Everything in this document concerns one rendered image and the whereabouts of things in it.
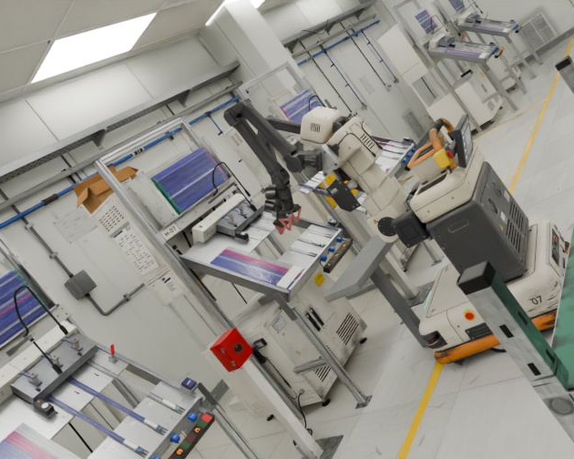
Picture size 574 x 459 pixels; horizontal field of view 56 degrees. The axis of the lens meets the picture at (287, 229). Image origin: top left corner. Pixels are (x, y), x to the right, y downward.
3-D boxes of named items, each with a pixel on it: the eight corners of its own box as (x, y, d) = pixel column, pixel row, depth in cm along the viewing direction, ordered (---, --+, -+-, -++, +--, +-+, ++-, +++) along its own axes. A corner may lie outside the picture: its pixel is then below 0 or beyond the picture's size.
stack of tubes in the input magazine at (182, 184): (229, 178, 352) (203, 144, 349) (180, 213, 314) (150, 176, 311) (219, 186, 360) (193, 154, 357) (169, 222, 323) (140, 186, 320)
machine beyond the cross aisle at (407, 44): (531, 87, 712) (449, -35, 690) (522, 107, 652) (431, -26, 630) (445, 139, 803) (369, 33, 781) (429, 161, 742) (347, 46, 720)
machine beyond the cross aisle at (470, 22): (547, 60, 818) (475, -47, 796) (539, 74, 758) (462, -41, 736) (468, 108, 909) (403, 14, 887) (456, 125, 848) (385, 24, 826)
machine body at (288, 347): (373, 332, 361) (317, 260, 354) (329, 408, 310) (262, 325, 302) (308, 356, 404) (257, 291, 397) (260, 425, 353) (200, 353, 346)
